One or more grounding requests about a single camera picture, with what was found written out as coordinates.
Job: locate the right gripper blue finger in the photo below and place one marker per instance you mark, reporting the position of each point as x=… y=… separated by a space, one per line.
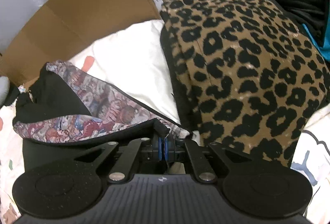
x=157 y=148
x=170 y=149

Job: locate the teddy bear print storage bag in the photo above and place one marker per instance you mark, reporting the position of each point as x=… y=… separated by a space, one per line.
x=113 y=113

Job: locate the black garment with white logo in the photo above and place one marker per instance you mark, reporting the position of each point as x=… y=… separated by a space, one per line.
x=49 y=97

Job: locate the white patterned bed sheet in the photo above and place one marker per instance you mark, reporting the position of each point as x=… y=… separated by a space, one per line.
x=132 y=60

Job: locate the leopard print garment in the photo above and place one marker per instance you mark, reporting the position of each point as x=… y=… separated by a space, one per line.
x=243 y=74

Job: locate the brown cardboard box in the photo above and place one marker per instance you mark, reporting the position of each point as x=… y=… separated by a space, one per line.
x=60 y=29

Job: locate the grey neck pillow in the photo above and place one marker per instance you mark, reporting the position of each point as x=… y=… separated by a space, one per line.
x=4 y=89

